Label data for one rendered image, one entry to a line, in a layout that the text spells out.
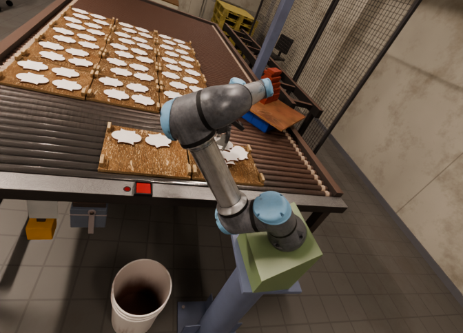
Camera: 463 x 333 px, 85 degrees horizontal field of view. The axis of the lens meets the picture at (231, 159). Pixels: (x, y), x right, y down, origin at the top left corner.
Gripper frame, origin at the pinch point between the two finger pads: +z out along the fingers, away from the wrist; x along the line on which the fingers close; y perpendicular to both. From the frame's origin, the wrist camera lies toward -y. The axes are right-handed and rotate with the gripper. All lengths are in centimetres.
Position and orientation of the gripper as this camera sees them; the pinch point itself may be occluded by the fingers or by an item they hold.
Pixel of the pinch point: (220, 143)
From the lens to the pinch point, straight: 134.8
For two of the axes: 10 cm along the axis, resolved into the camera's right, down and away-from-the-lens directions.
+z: -3.1, 7.6, 5.7
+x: 3.2, 6.5, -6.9
